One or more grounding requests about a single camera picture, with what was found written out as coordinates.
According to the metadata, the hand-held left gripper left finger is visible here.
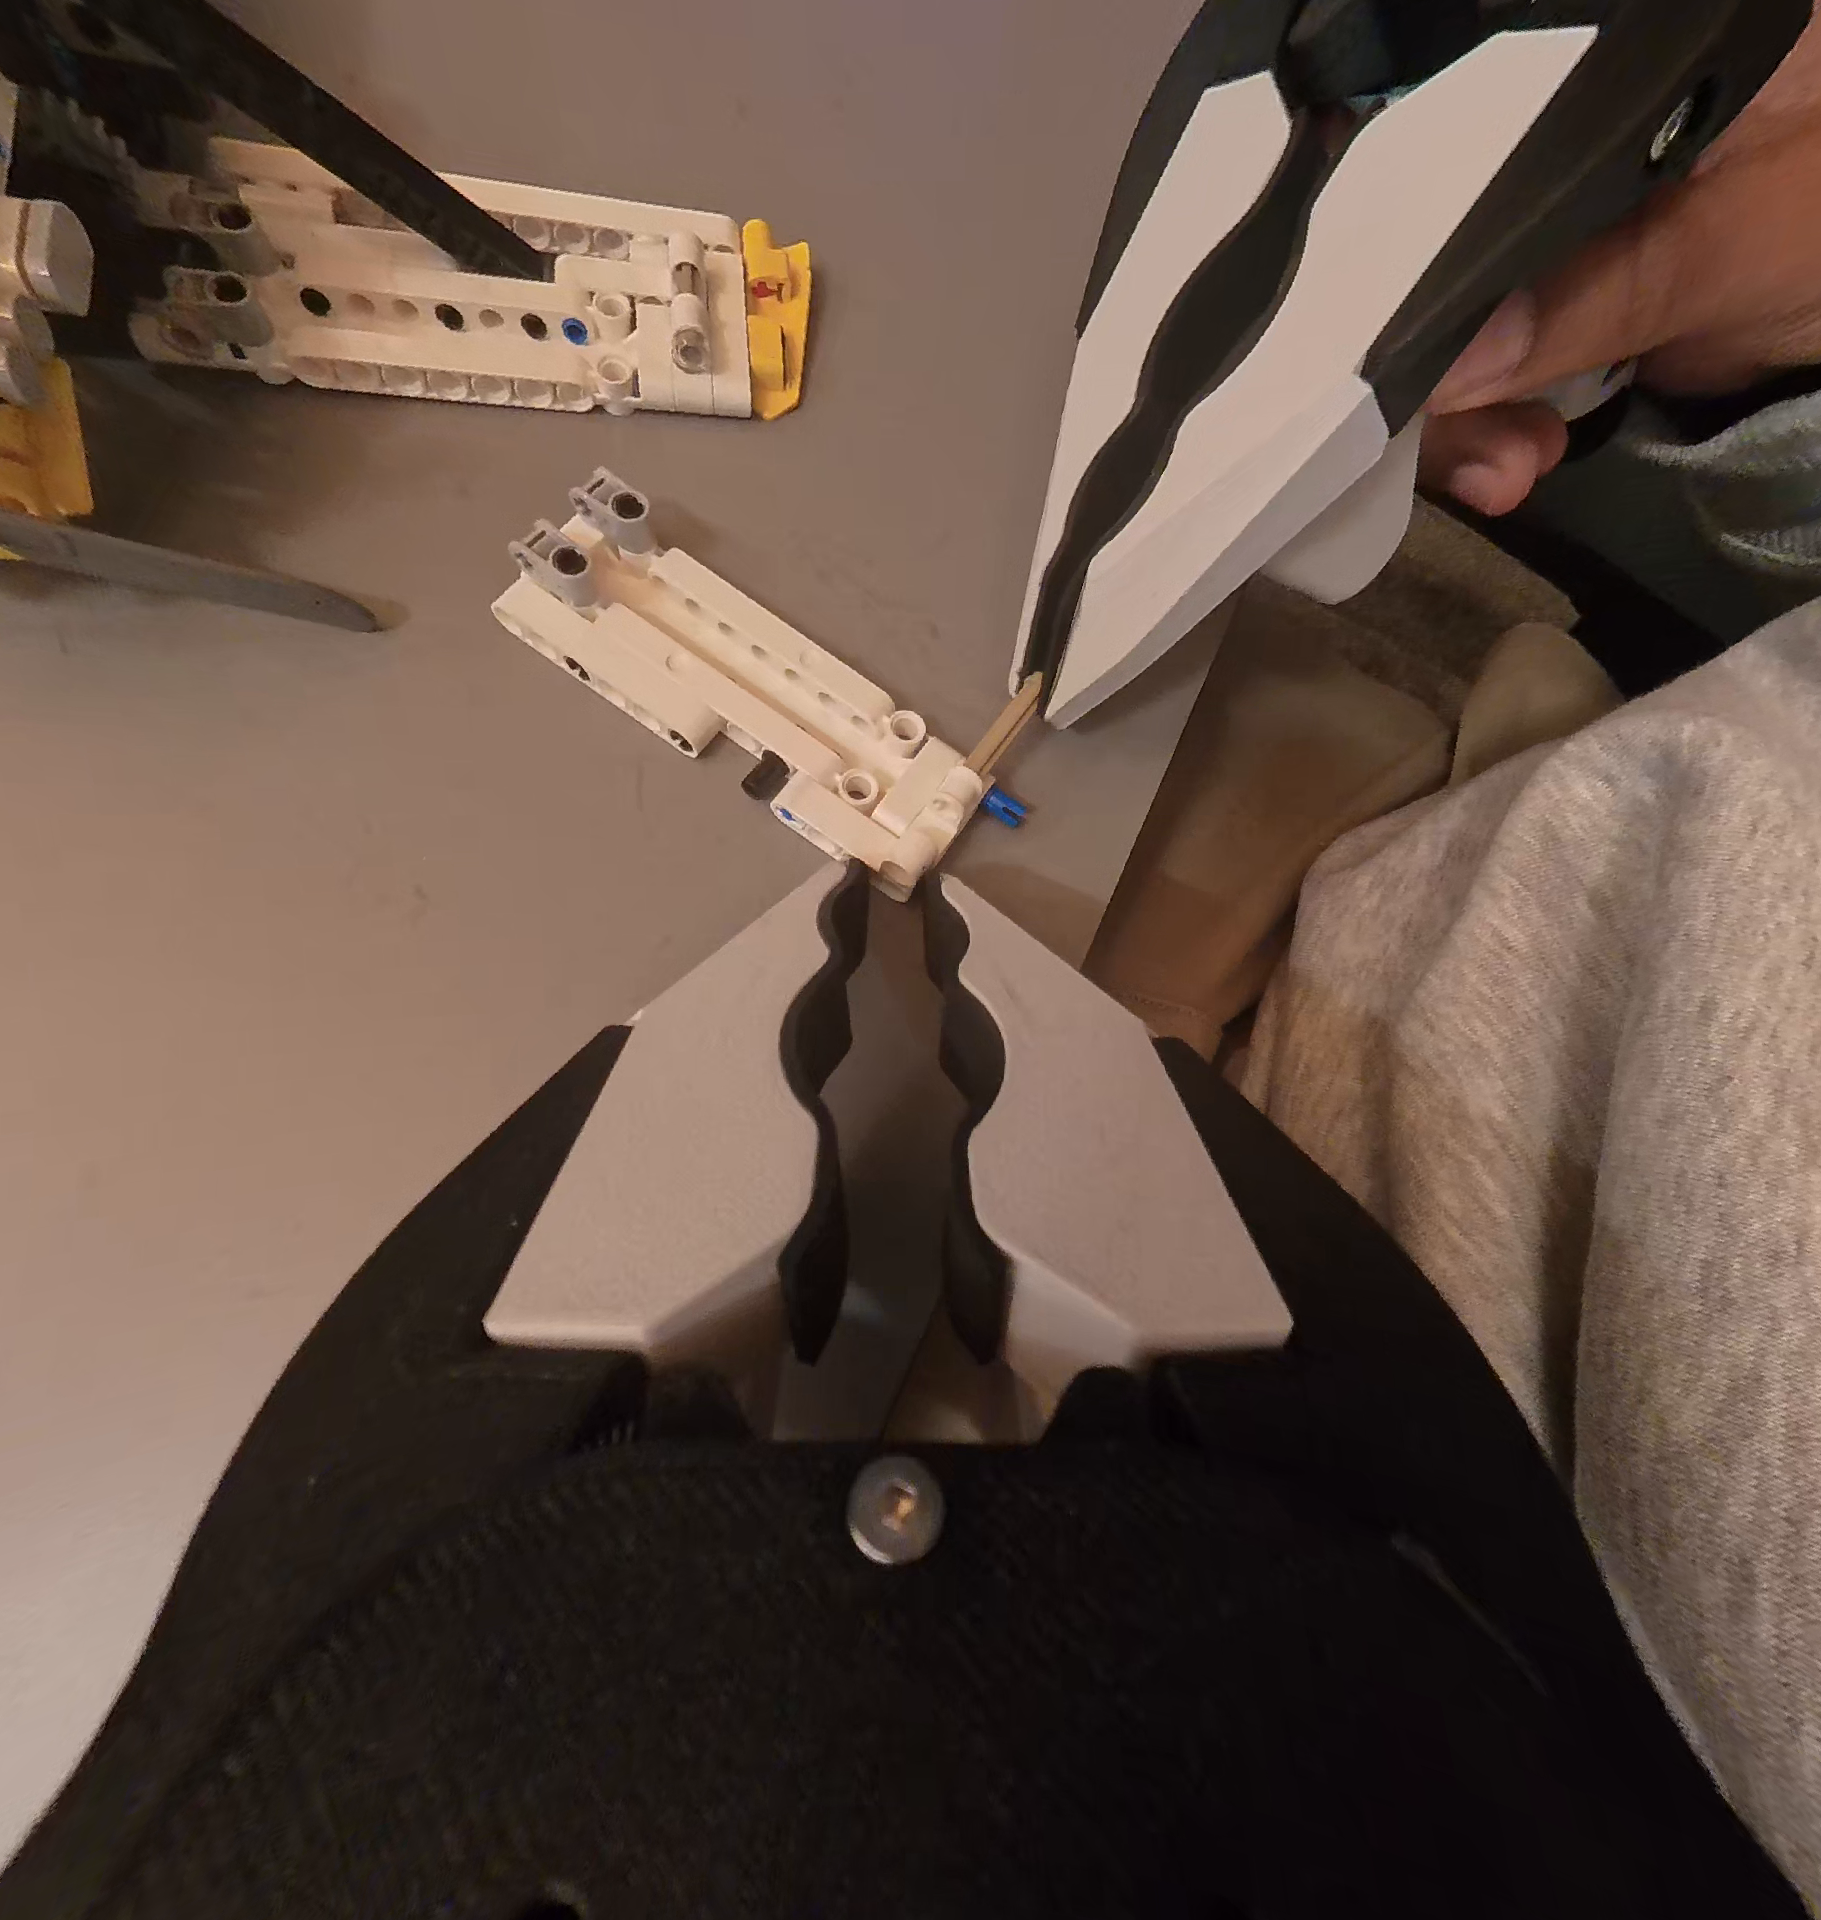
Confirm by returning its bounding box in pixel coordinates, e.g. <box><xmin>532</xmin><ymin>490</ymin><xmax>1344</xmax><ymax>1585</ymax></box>
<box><xmin>482</xmin><ymin>866</ymin><xmax>870</xmax><ymax>1413</ymax></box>

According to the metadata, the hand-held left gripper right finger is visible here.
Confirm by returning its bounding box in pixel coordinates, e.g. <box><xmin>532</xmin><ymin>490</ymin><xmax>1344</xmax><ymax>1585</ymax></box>
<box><xmin>916</xmin><ymin>872</ymin><xmax>1295</xmax><ymax>1425</ymax></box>

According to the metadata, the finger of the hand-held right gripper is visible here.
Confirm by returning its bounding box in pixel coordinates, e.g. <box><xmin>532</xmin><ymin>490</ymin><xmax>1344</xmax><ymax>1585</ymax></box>
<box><xmin>1012</xmin><ymin>72</ymin><xmax>1320</xmax><ymax>684</ymax></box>
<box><xmin>1049</xmin><ymin>26</ymin><xmax>1603</xmax><ymax>732</ymax></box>

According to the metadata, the white connector with blue pin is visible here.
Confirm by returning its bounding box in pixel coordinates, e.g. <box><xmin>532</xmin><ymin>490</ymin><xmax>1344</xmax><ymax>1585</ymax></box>
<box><xmin>910</xmin><ymin>747</ymin><xmax>1034</xmax><ymax>890</ymax></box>

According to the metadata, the brown lego axle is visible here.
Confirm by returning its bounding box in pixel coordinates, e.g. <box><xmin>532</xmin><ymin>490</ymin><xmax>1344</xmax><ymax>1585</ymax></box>
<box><xmin>966</xmin><ymin>671</ymin><xmax>1047</xmax><ymax>783</ymax></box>

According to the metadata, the white lego beam assembly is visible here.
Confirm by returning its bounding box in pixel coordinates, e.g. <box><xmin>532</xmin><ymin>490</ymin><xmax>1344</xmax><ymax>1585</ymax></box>
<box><xmin>490</xmin><ymin>465</ymin><xmax>1002</xmax><ymax>903</ymax></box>

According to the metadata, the lego helicopter model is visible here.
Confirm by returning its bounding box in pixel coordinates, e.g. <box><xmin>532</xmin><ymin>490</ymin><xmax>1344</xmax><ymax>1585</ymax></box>
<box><xmin>0</xmin><ymin>0</ymin><xmax>821</xmax><ymax>637</ymax></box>

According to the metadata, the person's right forearm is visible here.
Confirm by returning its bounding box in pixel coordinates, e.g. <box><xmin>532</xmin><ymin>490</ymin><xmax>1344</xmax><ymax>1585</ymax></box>
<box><xmin>1593</xmin><ymin>357</ymin><xmax>1821</xmax><ymax>606</ymax></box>

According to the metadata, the person's right hand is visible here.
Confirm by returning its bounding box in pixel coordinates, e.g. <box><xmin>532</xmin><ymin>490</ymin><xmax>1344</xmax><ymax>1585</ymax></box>
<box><xmin>1420</xmin><ymin>0</ymin><xmax>1821</xmax><ymax>520</ymax></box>

